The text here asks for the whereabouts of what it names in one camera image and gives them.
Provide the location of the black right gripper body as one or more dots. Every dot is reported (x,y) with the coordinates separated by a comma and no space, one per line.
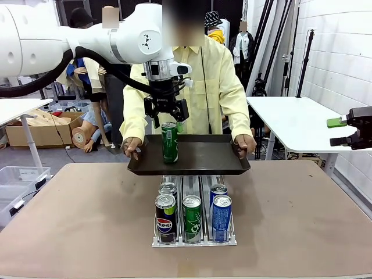
(364,128)

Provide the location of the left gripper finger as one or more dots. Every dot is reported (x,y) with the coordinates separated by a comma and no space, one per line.
(181,112)
(151,107)

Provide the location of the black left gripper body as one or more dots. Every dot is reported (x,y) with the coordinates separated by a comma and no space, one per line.
(163,97)

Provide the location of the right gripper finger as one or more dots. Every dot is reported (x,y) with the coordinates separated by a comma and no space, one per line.
(335,122)
(340,141)

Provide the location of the green Chilsung cider can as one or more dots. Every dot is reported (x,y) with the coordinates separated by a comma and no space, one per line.
(191,221)
(169,145)

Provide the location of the black serving tray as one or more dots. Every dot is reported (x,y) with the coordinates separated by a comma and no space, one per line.
(203,157)

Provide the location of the blue Pocari Sweat can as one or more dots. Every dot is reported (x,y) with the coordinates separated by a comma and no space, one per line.
(218,189)
(221,221)

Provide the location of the person right forearm yellow sleeve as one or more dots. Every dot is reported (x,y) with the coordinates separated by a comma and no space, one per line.
(132,128)

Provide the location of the person left forearm yellow sleeve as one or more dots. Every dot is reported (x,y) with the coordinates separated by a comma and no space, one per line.
(239,125)

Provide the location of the person in yellow shirt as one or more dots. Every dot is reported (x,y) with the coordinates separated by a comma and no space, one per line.
(215,87)

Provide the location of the person right hand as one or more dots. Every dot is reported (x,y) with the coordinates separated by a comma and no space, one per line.
(131,146)

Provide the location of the person left hand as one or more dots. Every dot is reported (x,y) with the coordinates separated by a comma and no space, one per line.
(246,145)

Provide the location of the wooden crate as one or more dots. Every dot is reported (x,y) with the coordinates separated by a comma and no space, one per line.
(308,160)

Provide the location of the large white table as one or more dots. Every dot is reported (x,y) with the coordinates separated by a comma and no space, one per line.
(296,122)

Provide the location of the black light stand pole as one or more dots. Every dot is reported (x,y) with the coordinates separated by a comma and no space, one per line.
(305,64)

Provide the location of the beige mannequin torso blue cloth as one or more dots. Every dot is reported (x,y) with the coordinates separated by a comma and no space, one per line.
(84,133)

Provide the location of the black Pepsi can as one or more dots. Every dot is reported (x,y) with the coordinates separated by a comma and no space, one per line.
(165,221)
(168,189)

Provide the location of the clear acrylic can rack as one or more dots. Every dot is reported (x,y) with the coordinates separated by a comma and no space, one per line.
(207,186)

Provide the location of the mannequin with yellow hoodie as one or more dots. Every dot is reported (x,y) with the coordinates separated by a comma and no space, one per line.
(216,35)

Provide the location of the mannequin with white jacket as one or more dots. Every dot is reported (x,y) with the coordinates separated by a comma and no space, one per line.
(242,46)

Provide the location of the black leaning stand poles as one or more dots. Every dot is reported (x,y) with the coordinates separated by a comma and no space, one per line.
(270,43)

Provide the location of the mannequin with black hat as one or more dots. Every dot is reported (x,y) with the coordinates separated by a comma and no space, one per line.
(80,17)

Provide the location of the brown cardboard box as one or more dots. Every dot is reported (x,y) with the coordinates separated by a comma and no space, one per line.
(37,135)

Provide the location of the clear plastic storage bin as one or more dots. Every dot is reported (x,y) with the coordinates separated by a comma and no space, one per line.
(8,203)
(17,174)

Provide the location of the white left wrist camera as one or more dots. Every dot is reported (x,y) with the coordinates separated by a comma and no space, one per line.
(180,69)

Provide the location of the black camera tripod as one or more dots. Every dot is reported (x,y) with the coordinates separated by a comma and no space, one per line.
(258,87)

